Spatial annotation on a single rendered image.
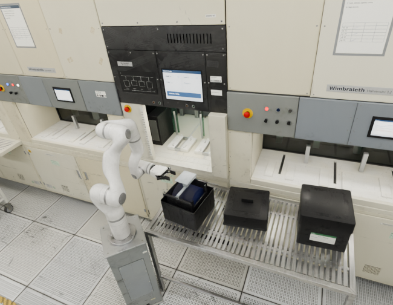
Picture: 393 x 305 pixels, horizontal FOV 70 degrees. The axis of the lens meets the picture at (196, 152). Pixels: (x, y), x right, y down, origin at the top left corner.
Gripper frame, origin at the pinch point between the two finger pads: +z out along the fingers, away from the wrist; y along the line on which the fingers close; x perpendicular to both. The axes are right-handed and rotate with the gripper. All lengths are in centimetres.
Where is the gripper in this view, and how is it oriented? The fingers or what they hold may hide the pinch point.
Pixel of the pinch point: (170, 175)
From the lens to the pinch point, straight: 194.0
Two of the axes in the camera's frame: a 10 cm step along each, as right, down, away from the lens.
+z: 8.6, 2.3, -4.6
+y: -5.1, 5.0, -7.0
